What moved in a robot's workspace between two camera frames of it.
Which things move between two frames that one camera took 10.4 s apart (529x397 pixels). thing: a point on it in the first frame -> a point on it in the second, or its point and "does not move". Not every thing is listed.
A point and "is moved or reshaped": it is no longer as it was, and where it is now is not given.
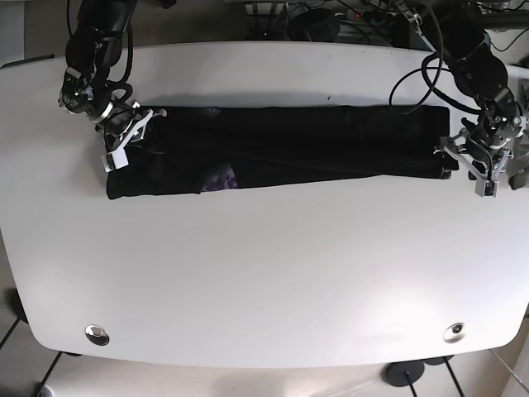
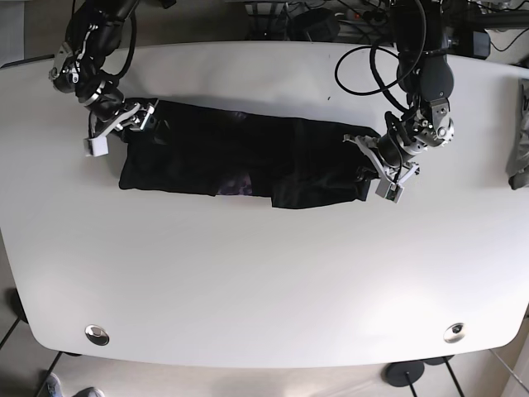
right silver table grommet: x=455 y=332 does not move
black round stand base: x=402 y=374 does not move
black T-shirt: x=188 y=150 is moved or reshaped
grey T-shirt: x=518 y=174 does not move
